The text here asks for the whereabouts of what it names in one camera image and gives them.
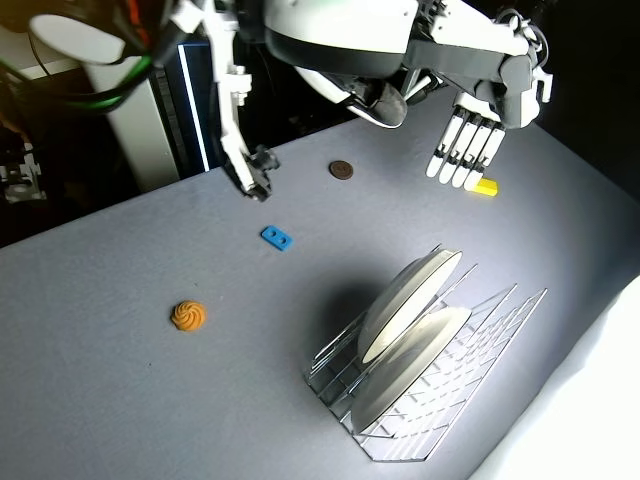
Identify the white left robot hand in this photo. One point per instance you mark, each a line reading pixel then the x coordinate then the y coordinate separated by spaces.
pixel 470 145

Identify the white plate with dark rim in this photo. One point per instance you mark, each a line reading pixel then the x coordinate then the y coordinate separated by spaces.
pixel 400 380
pixel 405 300

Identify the yellow block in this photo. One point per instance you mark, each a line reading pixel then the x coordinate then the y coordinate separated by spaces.
pixel 489 187

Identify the brown round cookie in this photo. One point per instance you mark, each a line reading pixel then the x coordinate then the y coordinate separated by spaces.
pixel 341 169

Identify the blue block with two holes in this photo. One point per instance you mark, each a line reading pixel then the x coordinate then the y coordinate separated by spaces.
pixel 276 238

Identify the orange swirl cookie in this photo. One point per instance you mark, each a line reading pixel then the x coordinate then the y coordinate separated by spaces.
pixel 189 316

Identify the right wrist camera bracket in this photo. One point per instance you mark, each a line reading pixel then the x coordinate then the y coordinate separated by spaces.
pixel 230 100

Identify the grey metal bracket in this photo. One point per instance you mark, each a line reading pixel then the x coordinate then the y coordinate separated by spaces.
pixel 20 175

